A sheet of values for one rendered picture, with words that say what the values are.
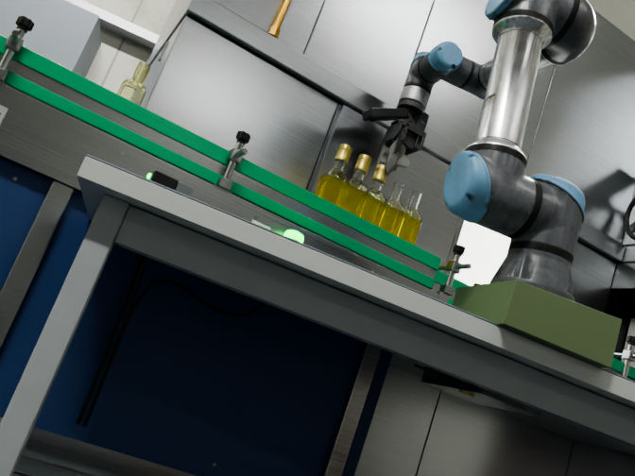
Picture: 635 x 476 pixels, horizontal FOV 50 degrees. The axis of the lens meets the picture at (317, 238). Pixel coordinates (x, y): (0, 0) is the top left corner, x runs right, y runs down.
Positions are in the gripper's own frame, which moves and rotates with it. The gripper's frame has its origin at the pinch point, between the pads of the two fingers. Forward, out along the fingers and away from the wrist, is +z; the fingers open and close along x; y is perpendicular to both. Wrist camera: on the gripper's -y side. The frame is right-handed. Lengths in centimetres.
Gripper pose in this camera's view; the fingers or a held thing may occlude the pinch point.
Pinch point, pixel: (382, 170)
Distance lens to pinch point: 176.7
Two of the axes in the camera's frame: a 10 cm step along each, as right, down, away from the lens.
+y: 8.4, 4.0, 3.7
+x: -4.4, 0.8, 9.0
